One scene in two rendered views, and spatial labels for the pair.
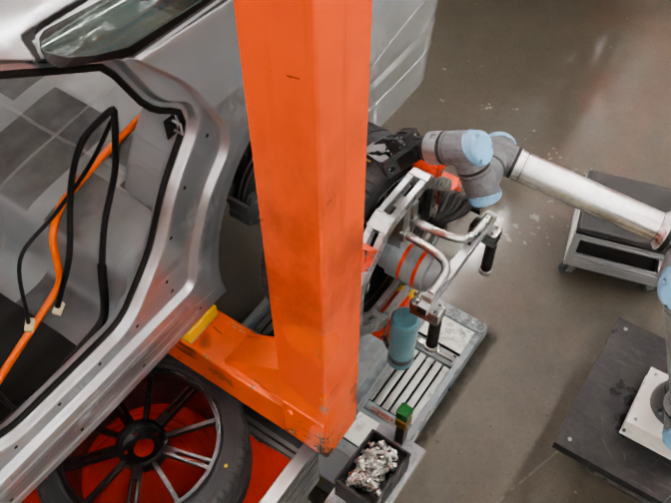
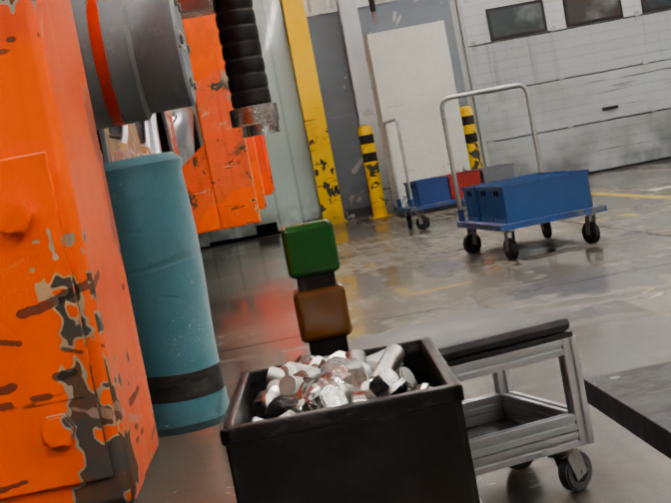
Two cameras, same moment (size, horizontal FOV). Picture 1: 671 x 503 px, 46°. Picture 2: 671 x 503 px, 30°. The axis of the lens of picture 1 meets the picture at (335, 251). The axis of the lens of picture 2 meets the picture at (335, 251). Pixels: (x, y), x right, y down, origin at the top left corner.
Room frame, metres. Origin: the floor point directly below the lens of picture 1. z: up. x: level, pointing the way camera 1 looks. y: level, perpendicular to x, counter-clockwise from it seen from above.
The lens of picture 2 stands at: (0.27, 0.36, 0.70)
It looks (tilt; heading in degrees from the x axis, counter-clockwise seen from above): 4 degrees down; 323
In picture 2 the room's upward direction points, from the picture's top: 11 degrees counter-clockwise
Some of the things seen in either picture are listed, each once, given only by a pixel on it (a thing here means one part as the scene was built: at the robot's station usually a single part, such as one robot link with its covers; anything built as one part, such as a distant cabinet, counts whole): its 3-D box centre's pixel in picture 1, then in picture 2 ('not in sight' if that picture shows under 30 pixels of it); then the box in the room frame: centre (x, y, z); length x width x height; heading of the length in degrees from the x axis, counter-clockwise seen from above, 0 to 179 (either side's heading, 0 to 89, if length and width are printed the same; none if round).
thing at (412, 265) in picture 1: (415, 263); (85, 62); (1.45, -0.25, 0.85); 0.21 x 0.14 x 0.14; 55
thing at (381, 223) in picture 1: (396, 252); not in sight; (1.49, -0.19, 0.85); 0.54 x 0.07 x 0.54; 145
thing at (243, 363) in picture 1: (231, 342); not in sight; (1.26, 0.32, 0.69); 0.52 x 0.17 x 0.35; 55
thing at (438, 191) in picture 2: not in sight; (452, 165); (8.25, -6.97, 0.48); 1.00 x 0.61 x 0.96; 61
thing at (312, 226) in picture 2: (404, 412); (310, 248); (1.05, -0.20, 0.64); 0.04 x 0.04 x 0.04; 55
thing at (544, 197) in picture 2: not in sight; (517, 166); (5.36, -4.81, 0.48); 1.00 x 0.61 x 0.96; 150
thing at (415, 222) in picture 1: (453, 212); not in sight; (1.50, -0.35, 1.03); 0.19 x 0.18 x 0.11; 55
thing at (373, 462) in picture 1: (372, 473); (351, 454); (0.92, -0.11, 0.51); 0.20 x 0.14 x 0.13; 144
